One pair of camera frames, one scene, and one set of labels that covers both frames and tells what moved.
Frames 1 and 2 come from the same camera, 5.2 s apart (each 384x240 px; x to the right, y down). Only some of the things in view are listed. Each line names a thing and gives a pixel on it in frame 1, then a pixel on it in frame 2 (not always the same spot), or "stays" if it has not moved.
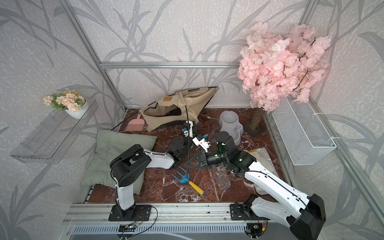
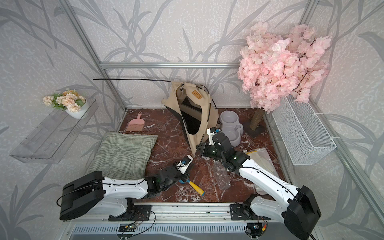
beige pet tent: (184, 104) -> (194, 107)
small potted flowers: (75, 106) stays
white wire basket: (303, 134) stays
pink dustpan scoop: (136, 124) stays
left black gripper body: (187, 143) -> (177, 177)
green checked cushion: (109, 144) stays
